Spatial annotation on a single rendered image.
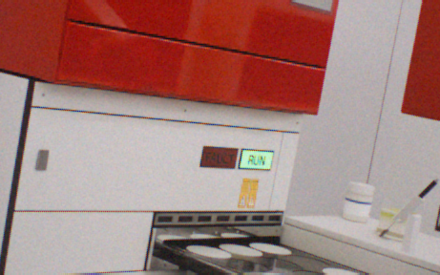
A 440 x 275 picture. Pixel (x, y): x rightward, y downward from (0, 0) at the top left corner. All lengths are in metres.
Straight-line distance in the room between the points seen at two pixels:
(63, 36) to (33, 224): 0.36
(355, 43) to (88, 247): 3.34
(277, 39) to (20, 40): 0.62
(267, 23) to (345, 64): 2.95
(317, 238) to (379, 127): 3.14
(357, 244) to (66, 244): 0.71
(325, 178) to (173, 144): 3.11
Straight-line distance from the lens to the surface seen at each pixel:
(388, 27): 5.36
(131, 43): 1.85
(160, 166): 2.04
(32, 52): 1.81
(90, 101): 1.87
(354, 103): 5.19
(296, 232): 2.37
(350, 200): 2.52
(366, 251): 2.25
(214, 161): 2.15
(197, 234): 2.15
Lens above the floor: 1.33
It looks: 5 degrees down
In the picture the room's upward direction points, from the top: 10 degrees clockwise
